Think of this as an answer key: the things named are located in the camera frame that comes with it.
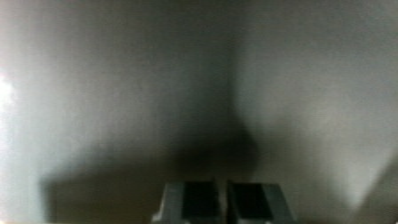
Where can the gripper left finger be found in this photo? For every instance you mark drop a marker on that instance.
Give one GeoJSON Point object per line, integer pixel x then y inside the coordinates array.
{"type": "Point", "coordinates": [189, 206]}

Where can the white cabinet body box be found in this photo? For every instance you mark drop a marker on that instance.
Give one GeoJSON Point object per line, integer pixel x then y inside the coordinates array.
{"type": "Point", "coordinates": [198, 89]}

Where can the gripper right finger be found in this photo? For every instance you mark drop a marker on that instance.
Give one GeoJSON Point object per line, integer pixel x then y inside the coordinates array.
{"type": "Point", "coordinates": [257, 204]}

